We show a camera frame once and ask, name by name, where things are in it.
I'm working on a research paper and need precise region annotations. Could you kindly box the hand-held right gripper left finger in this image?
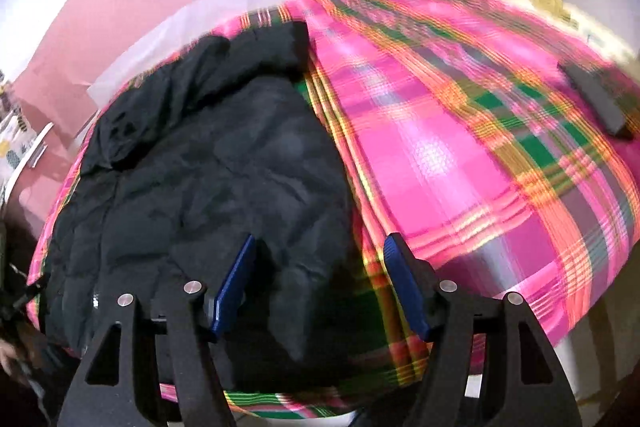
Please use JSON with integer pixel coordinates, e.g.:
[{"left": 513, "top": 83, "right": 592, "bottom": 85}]
[{"left": 57, "top": 234, "right": 258, "bottom": 427}]

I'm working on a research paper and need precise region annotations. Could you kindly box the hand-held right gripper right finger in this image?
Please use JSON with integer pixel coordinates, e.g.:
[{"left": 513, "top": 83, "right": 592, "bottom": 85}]
[{"left": 383, "top": 232, "right": 583, "bottom": 427}]

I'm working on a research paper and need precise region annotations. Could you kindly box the black puffer jacket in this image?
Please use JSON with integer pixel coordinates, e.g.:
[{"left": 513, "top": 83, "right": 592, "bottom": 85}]
[{"left": 37, "top": 21, "right": 363, "bottom": 390}]

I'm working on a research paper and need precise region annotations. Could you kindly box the person's left hand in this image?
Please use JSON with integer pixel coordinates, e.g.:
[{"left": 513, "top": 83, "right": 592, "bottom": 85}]
[{"left": 0, "top": 339, "right": 36, "bottom": 388}]

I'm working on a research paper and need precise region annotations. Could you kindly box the pink green plaid blanket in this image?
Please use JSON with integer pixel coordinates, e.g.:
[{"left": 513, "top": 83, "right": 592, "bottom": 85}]
[{"left": 27, "top": 0, "right": 640, "bottom": 423}]

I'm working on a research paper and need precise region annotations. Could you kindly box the pineapple print cloth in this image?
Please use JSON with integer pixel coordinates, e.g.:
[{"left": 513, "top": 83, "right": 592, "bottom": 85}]
[{"left": 0, "top": 72, "right": 36, "bottom": 208}]

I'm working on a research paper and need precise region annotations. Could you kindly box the dark flat object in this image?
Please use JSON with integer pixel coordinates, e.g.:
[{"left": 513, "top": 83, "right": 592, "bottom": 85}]
[{"left": 556, "top": 61, "right": 635, "bottom": 140}]

